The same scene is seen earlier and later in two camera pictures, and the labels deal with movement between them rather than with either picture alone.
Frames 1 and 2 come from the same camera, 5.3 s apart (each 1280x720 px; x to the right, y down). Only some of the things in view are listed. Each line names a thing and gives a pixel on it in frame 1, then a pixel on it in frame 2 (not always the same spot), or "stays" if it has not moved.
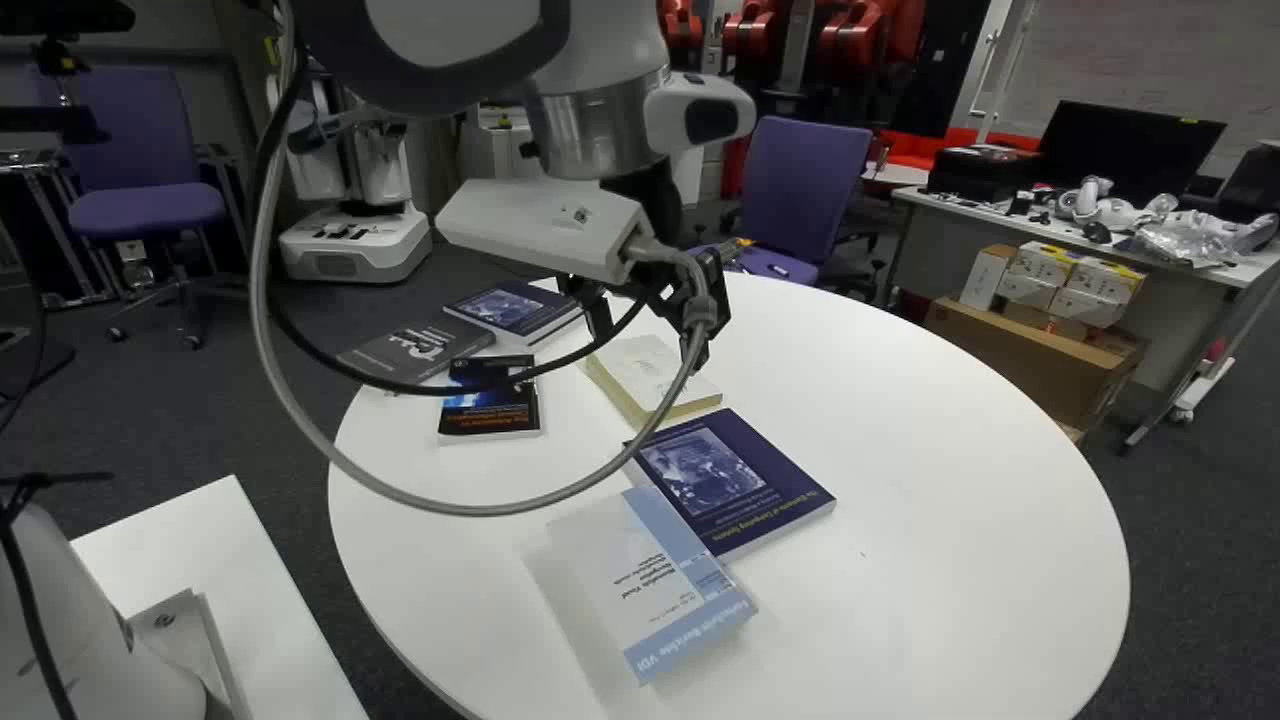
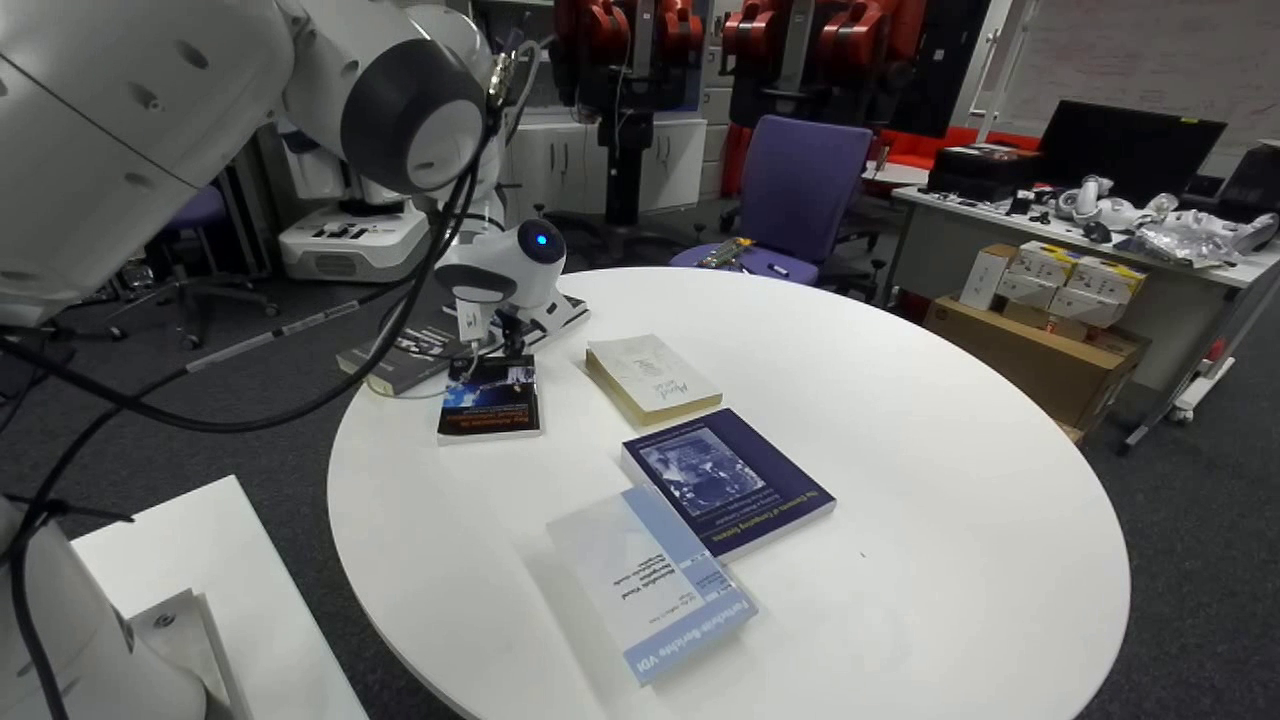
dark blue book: (520, 313) stays
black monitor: (1135, 153) stays
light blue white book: (629, 580) stays
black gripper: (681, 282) to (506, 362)
